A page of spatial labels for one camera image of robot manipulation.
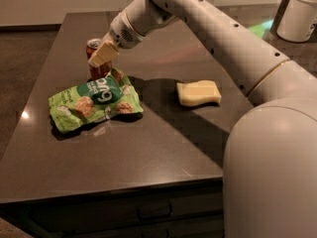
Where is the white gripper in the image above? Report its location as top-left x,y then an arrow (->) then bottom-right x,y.
94,10 -> 147,62

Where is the red coke can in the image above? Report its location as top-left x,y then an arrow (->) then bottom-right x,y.
86,39 -> 112,80

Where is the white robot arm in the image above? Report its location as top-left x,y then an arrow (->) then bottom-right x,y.
89,0 -> 317,238

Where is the green rice chip bag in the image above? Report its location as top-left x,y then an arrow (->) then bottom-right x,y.
49,68 -> 143,134

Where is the yellow sponge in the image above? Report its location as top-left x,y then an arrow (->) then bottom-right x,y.
176,80 -> 222,107

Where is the dark drawer cabinet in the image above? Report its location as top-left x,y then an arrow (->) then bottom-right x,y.
1,180 -> 224,238

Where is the white cylindrical container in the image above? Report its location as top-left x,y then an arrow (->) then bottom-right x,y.
276,0 -> 317,43

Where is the black drawer handle left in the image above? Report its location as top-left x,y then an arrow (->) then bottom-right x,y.
137,202 -> 172,221

